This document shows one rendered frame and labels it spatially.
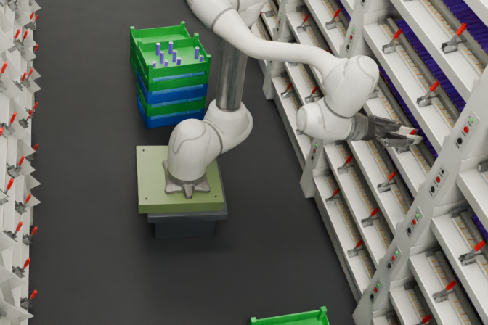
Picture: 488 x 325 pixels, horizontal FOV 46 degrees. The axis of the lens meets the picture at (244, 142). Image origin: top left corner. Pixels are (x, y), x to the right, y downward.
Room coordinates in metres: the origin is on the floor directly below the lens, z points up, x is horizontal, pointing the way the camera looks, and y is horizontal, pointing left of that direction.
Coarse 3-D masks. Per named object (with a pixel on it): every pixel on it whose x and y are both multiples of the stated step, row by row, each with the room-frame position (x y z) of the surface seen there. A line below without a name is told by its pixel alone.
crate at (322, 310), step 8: (304, 312) 1.19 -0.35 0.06; (312, 312) 1.19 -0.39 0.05; (320, 312) 1.20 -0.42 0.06; (256, 320) 1.11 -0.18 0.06; (264, 320) 1.12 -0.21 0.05; (272, 320) 1.14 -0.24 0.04; (280, 320) 1.15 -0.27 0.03; (288, 320) 1.16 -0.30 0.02; (296, 320) 1.17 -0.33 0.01; (304, 320) 1.18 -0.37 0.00; (312, 320) 1.19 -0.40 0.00; (320, 320) 1.19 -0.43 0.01
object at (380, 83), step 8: (384, 88) 1.69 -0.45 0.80; (392, 96) 1.64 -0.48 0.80; (392, 104) 1.61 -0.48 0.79; (400, 112) 1.57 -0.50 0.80; (400, 120) 1.54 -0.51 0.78; (408, 120) 1.53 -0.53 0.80; (416, 144) 1.44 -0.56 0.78; (424, 144) 1.42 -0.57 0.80; (424, 152) 1.39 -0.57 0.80; (432, 160) 1.36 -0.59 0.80
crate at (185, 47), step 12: (144, 48) 2.24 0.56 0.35; (180, 48) 2.33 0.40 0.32; (192, 48) 2.35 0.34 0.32; (144, 60) 2.12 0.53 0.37; (156, 60) 2.20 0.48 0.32; (168, 60) 2.22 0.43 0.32; (192, 60) 2.25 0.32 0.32; (204, 60) 2.26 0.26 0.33; (156, 72) 2.08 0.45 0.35; (168, 72) 2.10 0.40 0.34; (180, 72) 2.13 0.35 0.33; (192, 72) 2.16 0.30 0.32
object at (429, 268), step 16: (416, 256) 1.16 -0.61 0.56; (432, 256) 1.16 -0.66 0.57; (416, 272) 1.11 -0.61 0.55; (432, 272) 1.11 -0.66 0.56; (448, 272) 1.09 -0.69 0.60; (432, 288) 1.05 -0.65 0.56; (448, 288) 1.02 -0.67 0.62; (464, 288) 1.05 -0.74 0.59; (432, 304) 1.00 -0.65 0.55; (448, 304) 1.00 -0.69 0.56; (464, 304) 0.99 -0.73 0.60; (448, 320) 0.95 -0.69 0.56; (464, 320) 0.95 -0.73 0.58; (480, 320) 0.96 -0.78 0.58
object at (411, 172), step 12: (384, 96) 1.67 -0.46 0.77; (372, 108) 1.61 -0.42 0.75; (384, 108) 1.61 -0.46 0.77; (396, 120) 1.55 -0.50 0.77; (396, 156) 1.39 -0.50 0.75; (408, 156) 1.40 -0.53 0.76; (420, 156) 1.40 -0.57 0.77; (408, 168) 1.34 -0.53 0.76; (420, 168) 1.35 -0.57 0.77; (408, 180) 1.31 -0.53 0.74; (420, 180) 1.30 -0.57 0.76
